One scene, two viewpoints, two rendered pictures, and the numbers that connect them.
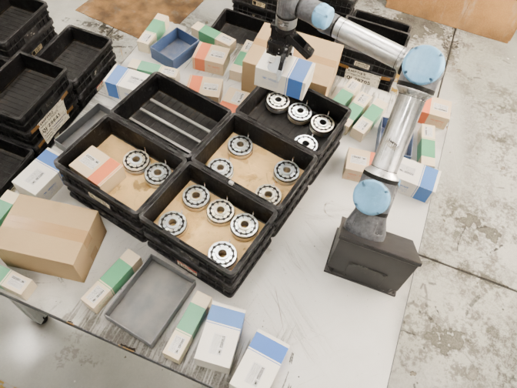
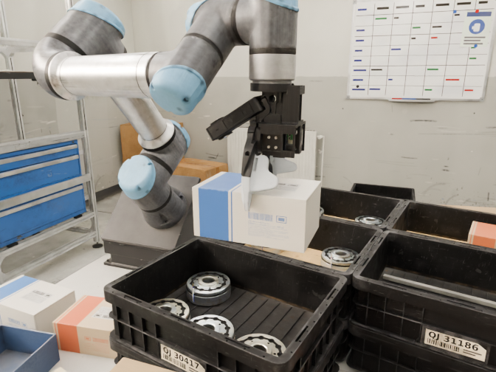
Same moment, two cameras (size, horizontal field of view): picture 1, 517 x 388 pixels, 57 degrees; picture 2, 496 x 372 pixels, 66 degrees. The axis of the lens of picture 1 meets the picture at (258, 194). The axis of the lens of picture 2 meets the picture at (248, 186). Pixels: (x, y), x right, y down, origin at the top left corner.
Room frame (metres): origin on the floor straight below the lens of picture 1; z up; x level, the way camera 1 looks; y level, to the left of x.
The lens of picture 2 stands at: (2.04, 0.00, 1.32)
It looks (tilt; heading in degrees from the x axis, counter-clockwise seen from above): 16 degrees down; 186
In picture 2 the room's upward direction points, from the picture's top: straight up
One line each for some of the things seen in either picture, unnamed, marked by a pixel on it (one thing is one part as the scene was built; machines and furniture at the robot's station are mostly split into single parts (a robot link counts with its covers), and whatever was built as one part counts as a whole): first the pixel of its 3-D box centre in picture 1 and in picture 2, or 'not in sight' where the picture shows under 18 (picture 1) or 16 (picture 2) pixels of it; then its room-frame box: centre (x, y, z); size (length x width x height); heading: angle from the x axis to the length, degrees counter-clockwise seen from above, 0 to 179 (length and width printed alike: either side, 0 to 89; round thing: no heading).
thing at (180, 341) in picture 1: (188, 326); not in sight; (0.48, 0.18, 0.73); 0.24 x 0.06 x 0.06; 162
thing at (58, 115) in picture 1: (54, 120); not in sight; (1.57, 1.12, 0.41); 0.31 x 0.02 x 0.16; 164
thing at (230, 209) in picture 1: (220, 210); not in sight; (0.88, 0.13, 0.86); 0.10 x 0.10 x 0.01
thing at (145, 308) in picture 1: (151, 299); not in sight; (0.56, 0.33, 0.73); 0.27 x 0.20 x 0.05; 156
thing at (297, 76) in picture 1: (284, 74); (257, 207); (1.38, -0.04, 1.10); 0.20 x 0.12 x 0.09; 74
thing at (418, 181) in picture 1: (411, 178); (29, 308); (1.22, -0.65, 0.75); 0.20 x 0.12 x 0.09; 72
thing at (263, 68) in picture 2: (285, 20); (272, 69); (1.39, -0.02, 1.33); 0.08 x 0.08 x 0.05
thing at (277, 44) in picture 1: (281, 38); (275, 120); (1.39, -0.01, 1.25); 0.09 x 0.08 x 0.12; 74
